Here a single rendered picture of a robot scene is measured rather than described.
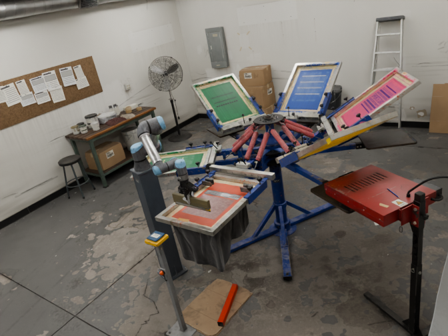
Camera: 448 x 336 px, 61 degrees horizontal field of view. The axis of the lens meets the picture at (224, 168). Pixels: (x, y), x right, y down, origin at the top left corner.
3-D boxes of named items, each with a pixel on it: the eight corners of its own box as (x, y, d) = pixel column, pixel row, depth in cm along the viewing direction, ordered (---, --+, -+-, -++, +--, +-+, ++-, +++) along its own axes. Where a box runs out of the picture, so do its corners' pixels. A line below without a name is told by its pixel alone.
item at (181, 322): (185, 344, 310) (156, 249, 271) (165, 334, 323) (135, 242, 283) (201, 325, 326) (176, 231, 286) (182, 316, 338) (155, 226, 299)
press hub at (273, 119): (291, 242, 407) (276, 122, 351) (259, 234, 429) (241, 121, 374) (306, 223, 434) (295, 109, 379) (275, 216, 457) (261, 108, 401)
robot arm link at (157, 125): (141, 147, 350) (144, 117, 301) (157, 141, 355) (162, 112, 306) (146, 158, 347) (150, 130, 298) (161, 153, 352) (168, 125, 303)
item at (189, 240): (223, 273, 301) (213, 228, 284) (180, 259, 327) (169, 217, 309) (225, 271, 303) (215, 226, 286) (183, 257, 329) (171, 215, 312)
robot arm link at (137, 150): (131, 159, 346) (127, 145, 340) (145, 153, 351) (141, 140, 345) (135, 162, 336) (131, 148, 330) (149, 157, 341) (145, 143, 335)
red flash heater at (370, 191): (441, 207, 251) (441, 191, 246) (388, 233, 236) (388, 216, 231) (371, 176, 303) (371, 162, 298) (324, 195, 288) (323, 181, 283)
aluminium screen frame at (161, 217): (213, 236, 273) (212, 232, 272) (155, 221, 307) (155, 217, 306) (266, 185, 329) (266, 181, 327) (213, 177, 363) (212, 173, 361)
